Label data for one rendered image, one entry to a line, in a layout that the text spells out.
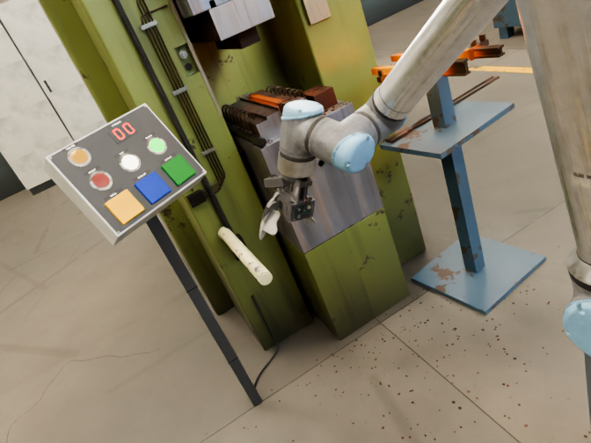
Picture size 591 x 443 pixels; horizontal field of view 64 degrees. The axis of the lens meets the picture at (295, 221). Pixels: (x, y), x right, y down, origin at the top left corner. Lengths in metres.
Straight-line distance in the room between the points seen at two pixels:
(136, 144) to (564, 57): 1.12
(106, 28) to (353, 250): 1.17
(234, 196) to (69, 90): 5.14
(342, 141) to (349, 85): 1.00
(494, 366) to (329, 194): 0.84
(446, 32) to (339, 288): 1.27
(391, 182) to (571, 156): 1.51
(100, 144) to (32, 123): 5.44
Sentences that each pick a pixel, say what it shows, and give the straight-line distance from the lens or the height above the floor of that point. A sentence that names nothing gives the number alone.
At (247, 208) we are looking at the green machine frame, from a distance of 1.88.
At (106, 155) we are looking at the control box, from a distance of 1.43.
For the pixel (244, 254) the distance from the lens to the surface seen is 1.61.
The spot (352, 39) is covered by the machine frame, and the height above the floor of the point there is 1.07.
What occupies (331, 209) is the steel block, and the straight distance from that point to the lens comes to 1.80.
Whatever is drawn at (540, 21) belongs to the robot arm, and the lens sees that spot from 0.67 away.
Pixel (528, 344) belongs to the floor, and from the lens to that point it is 1.93.
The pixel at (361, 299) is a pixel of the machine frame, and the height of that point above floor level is 0.13.
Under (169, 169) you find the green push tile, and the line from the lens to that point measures 1.44.
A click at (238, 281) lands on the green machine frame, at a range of 1.98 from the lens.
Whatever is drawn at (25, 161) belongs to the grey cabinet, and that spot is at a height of 0.43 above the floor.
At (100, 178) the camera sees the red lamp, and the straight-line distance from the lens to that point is 1.39.
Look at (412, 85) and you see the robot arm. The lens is 0.99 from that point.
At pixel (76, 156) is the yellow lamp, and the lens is 1.41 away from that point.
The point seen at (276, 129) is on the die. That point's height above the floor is 0.93.
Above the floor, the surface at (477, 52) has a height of 0.97.
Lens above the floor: 1.41
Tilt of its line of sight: 27 degrees down
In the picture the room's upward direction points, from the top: 22 degrees counter-clockwise
